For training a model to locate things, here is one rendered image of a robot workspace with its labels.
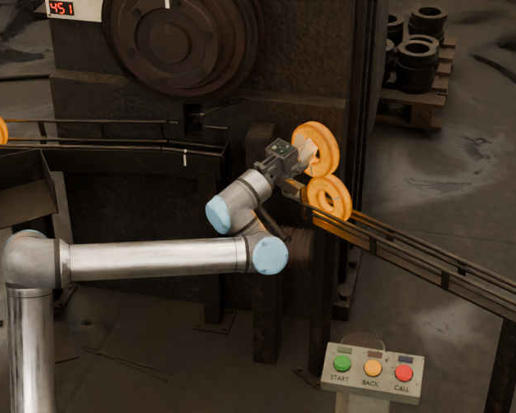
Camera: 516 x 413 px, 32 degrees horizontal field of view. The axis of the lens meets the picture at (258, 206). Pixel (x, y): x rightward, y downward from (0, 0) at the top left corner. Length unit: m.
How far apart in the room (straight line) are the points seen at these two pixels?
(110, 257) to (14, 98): 2.78
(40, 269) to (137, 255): 0.22
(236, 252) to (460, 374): 1.21
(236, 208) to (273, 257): 0.19
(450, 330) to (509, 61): 2.29
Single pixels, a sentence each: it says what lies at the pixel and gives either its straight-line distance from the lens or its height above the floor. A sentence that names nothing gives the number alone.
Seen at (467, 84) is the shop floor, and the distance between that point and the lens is 4.90.
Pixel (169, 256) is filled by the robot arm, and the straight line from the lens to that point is 2.11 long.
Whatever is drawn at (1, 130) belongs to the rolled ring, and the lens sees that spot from 3.06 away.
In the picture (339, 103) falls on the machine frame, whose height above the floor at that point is 0.87.
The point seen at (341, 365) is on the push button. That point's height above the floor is 0.61.
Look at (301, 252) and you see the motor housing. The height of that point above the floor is 0.50.
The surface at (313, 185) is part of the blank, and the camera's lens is 2.60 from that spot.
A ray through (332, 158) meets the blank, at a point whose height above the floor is 0.92.
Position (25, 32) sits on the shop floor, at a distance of 5.56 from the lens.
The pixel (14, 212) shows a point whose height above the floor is 0.60.
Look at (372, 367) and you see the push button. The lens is 2.22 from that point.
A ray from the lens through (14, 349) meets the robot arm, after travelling 2.28.
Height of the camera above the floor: 2.17
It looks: 35 degrees down
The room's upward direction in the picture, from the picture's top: straight up
